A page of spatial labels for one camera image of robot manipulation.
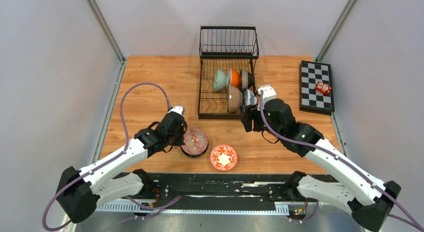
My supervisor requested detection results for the blue floral bowl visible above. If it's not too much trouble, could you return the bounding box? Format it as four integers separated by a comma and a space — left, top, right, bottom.
241, 88, 257, 112

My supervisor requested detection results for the brown cream glazed bowl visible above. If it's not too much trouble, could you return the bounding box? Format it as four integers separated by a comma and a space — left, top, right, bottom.
227, 85, 243, 113

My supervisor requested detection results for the red patterned bowl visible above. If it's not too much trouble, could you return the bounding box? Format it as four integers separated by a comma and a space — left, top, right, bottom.
180, 128, 209, 158

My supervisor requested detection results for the black cream patterned bowl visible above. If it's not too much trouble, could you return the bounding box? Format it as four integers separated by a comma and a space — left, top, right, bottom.
240, 69, 254, 91

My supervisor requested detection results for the white orange bowl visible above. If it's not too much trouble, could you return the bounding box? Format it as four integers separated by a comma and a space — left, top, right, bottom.
227, 68, 241, 88

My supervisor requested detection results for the black wire dish rack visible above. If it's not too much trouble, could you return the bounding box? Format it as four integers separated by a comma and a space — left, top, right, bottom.
197, 25, 259, 120

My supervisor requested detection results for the pale green bowl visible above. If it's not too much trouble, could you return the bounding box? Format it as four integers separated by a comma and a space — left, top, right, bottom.
213, 68, 229, 92

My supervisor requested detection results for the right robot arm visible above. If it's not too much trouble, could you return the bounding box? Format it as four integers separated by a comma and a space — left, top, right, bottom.
241, 99, 401, 232

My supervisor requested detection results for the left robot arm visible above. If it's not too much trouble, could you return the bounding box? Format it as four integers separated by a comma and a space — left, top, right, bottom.
56, 106, 187, 224

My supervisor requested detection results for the red floral small bowl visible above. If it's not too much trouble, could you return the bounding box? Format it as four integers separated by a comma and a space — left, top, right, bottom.
210, 144, 238, 171

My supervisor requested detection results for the black white checkerboard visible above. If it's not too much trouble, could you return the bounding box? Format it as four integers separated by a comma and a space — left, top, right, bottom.
299, 60, 335, 115

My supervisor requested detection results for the small red toy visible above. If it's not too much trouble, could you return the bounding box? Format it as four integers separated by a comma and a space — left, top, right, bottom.
315, 81, 332, 95

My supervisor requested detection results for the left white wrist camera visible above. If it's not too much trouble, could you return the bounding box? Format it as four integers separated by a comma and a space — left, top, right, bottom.
168, 105, 185, 116

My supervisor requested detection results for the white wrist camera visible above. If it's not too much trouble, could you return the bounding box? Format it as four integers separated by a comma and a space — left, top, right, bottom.
256, 84, 277, 111
168, 105, 185, 116

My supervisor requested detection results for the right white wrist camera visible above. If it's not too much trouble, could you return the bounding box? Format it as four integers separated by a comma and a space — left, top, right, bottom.
256, 84, 277, 111

